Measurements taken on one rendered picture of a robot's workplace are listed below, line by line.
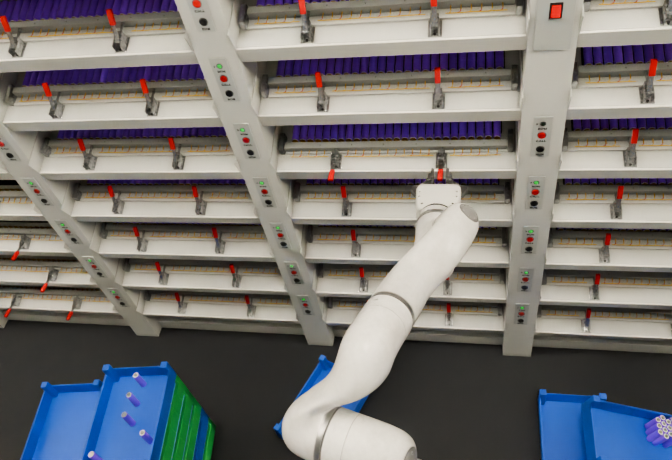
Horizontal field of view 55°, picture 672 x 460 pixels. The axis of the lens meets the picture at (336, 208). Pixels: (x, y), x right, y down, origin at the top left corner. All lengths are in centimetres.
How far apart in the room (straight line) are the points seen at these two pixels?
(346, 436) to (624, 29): 90
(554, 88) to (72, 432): 175
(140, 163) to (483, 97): 94
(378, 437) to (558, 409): 128
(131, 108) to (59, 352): 137
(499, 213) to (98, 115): 106
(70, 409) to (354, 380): 146
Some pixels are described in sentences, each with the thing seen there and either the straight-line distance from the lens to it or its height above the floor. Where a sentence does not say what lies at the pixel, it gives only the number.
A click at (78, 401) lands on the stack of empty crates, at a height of 24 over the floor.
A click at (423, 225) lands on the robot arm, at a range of 134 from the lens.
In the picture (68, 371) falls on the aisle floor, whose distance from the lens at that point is 275.
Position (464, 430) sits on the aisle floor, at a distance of 224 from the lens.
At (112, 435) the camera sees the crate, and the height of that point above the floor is 40.
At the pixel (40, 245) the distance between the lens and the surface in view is 237.
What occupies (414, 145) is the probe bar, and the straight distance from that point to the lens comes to 161.
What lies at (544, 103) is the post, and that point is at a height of 114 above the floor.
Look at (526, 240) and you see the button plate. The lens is 180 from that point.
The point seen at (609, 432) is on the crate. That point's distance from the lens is 221.
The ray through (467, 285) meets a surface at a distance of 206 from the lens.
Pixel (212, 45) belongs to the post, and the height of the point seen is 133.
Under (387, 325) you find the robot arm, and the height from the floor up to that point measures 118.
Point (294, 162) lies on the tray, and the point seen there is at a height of 94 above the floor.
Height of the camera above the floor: 209
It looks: 48 degrees down
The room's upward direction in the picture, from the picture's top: 14 degrees counter-clockwise
